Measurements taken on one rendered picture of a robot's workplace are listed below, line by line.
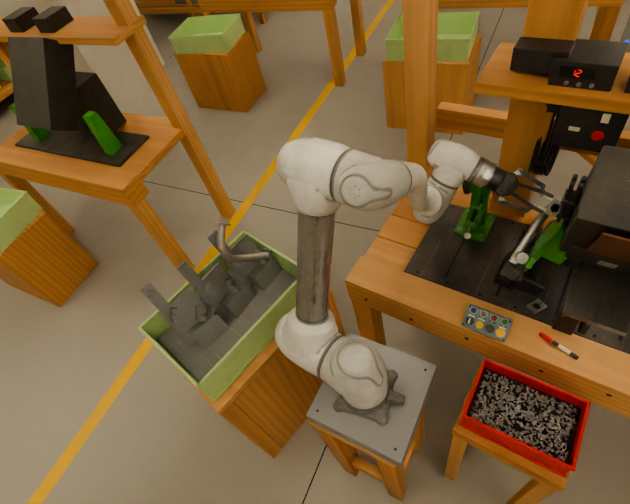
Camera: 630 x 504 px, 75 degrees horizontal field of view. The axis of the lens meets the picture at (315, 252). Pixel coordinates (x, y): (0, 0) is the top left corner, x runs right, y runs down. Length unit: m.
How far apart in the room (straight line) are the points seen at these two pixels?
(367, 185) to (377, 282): 0.86
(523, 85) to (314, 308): 0.91
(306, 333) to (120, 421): 1.86
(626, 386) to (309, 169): 1.18
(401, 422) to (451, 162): 0.85
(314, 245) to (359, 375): 0.39
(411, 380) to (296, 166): 0.83
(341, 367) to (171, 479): 1.62
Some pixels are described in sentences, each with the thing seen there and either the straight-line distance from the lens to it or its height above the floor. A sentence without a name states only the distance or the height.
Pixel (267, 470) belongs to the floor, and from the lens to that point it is 2.45.
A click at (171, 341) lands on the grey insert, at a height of 0.85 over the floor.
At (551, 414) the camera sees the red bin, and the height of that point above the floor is 0.88.
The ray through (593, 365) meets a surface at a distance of 1.63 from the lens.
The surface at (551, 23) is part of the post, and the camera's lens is 1.49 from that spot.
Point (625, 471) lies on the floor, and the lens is 2.53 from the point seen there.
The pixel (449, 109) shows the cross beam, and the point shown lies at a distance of 1.83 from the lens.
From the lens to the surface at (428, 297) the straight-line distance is 1.65.
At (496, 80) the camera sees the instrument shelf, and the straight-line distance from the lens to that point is 1.49.
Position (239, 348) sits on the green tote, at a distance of 1.64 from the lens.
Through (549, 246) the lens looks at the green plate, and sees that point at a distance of 1.49.
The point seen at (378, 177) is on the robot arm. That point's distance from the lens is 0.90.
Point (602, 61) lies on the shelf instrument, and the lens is 1.44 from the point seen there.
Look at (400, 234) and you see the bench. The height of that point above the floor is 0.88.
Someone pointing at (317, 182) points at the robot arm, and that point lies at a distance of 0.97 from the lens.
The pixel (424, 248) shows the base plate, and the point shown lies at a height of 0.90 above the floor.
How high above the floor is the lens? 2.30
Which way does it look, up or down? 50 degrees down
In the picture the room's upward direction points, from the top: 18 degrees counter-clockwise
